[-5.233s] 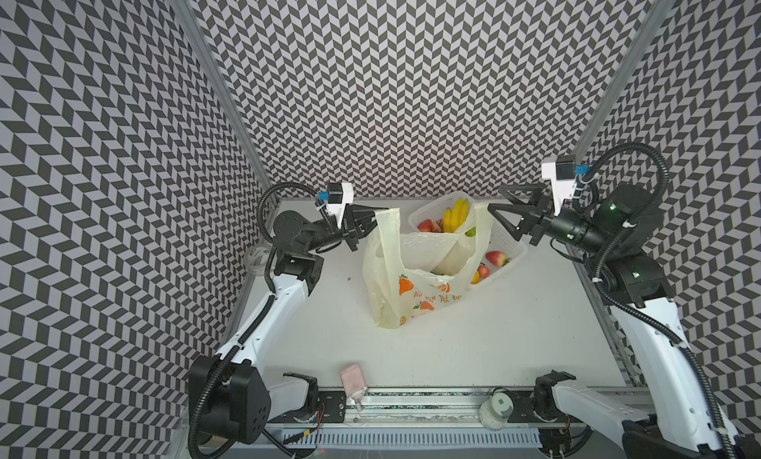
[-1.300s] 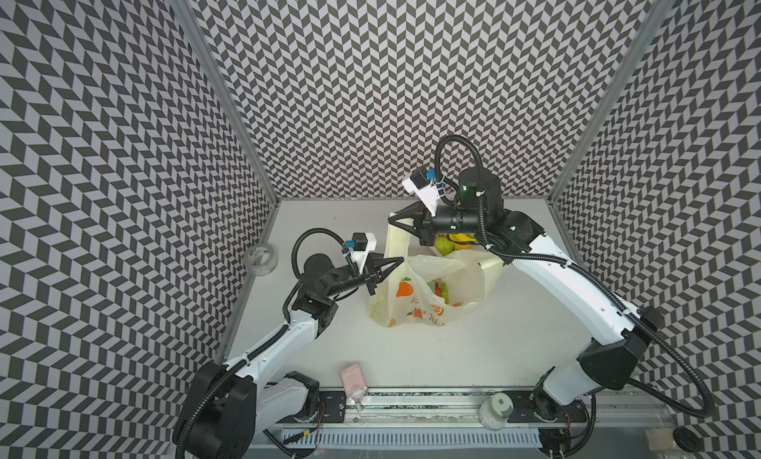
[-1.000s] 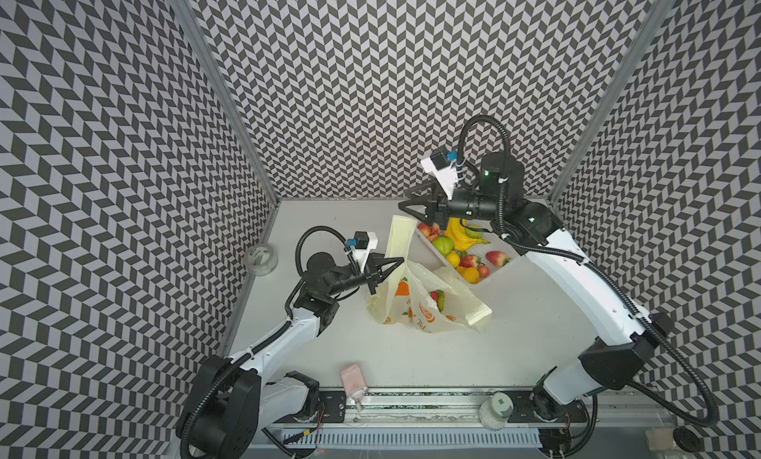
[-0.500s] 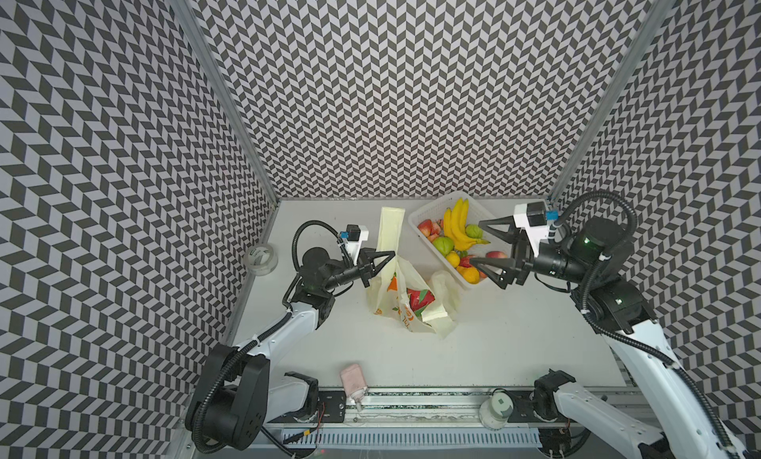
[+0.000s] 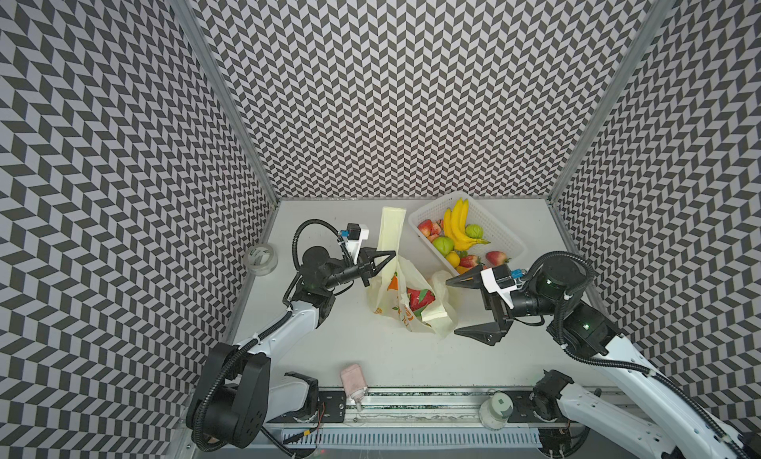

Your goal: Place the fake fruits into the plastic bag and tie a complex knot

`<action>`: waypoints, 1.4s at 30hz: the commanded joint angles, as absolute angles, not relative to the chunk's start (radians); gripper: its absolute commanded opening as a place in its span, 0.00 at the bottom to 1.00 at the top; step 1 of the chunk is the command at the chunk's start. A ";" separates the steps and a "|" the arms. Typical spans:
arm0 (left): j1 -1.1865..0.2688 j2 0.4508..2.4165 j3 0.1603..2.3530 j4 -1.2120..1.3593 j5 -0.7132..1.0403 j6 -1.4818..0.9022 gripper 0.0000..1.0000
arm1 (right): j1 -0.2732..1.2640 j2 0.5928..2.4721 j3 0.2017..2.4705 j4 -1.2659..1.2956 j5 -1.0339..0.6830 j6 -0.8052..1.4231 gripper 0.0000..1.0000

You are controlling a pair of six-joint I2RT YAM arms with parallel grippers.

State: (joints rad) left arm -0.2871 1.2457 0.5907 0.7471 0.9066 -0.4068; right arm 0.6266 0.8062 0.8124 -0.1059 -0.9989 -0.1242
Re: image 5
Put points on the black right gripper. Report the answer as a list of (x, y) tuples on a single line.
[(496, 304)]

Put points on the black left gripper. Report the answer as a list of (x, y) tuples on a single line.
[(366, 266)]

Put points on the translucent cream plastic bag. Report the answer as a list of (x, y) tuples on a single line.
[(387, 296)]

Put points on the pink fake dragon fruit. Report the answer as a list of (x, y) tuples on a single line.
[(419, 299)]

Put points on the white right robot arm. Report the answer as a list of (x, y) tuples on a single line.
[(675, 426)]

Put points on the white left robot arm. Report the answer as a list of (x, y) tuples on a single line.
[(236, 395)]

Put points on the yellow fake mango small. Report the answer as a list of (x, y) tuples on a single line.
[(453, 259)]

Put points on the green fake custard apple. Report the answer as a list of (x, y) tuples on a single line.
[(474, 231), (444, 245)]

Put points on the yellow fake banana bunch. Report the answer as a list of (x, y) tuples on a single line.
[(455, 224)]

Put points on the white plastic basket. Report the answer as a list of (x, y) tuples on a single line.
[(500, 237)]

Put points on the clear tape roll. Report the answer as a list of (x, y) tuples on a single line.
[(261, 259)]

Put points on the white green small bottle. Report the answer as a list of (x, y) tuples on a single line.
[(495, 413)]

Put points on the pink cloth pad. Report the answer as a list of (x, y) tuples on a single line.
[(354, 383)]

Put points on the white vent grille strip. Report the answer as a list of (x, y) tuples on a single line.
[(420, 438)]

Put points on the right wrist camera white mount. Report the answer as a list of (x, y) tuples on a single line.
[(503, 282)]

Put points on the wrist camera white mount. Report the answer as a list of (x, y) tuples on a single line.
[(352, 238), (503, 282)]

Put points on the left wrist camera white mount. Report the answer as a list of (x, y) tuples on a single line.
[(352, 238)]

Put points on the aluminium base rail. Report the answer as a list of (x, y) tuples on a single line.
[(450, 406)]

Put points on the aluminium corner post left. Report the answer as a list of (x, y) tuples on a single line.
[(194, 36)]

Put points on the aluminium corner post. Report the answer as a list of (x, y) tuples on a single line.
[(194, 36), (634, 55)]

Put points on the aluminium corner post right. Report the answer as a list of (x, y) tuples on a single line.
[(634, 55)]

